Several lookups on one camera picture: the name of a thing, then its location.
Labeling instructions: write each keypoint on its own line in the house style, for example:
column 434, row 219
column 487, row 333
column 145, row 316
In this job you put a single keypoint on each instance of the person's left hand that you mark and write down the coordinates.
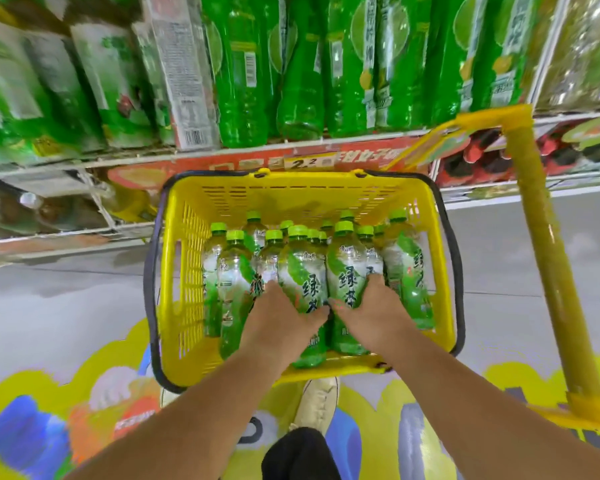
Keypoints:
column 280, row 329

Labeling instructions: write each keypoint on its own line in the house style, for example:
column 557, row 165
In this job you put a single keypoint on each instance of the row of white-capped amber bottles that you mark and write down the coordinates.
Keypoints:
column 55, row 214

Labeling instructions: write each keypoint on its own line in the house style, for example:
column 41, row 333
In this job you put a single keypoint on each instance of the person's left forearm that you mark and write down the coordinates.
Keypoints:
column 180, row 429

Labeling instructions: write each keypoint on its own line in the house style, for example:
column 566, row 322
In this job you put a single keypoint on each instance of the yellow price tag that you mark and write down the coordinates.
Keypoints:
column 310, row 162

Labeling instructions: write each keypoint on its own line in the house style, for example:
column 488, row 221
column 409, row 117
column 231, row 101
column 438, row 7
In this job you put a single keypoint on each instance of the row of bright green bottles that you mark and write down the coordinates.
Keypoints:
column 350, row 69

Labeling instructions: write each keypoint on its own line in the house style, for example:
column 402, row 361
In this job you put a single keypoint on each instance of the person's right shoe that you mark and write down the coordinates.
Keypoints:
column 317, row 404

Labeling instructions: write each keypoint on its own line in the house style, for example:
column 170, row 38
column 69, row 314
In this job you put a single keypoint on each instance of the green tea bottles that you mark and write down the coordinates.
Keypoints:
column 410, row 284

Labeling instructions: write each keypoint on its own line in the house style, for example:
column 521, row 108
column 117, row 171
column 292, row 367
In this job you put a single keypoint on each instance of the person's right hand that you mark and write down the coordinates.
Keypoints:
column 380, row 319

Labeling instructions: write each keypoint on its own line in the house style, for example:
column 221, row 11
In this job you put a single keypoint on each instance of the cluster of yellow bottles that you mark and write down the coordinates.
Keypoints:
column 130, row 204

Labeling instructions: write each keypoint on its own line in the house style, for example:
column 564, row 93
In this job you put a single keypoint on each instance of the clear white-label bottle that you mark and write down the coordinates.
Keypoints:
column 185, row 69

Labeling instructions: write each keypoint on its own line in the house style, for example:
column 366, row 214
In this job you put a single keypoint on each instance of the yellow shopping basket trolley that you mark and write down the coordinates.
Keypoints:
column 300, row 194

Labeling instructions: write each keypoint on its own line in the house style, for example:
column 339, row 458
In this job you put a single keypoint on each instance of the row of large green-capped bottles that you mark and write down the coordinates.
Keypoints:
column 115, row 84

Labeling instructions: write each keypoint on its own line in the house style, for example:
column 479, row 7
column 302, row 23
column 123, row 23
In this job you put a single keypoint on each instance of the person's right forearm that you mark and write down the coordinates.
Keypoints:
column 480, row 419

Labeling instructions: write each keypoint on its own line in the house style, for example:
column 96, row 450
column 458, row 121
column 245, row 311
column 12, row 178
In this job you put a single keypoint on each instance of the row of pale yellow bottles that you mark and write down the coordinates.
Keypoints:
column 590, row 54

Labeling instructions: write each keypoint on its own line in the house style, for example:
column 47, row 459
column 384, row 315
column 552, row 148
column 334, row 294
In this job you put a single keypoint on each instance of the person's right trouser leg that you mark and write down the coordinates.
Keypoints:
column 300, row 459

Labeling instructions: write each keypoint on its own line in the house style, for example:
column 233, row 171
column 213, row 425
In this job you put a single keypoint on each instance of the yellow cartoon floor sticker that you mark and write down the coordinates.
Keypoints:
column 30, row 434

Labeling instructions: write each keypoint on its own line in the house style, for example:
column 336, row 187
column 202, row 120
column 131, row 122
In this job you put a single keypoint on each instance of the row of red-capped dark bottles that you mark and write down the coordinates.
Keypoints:
column 480, row 164

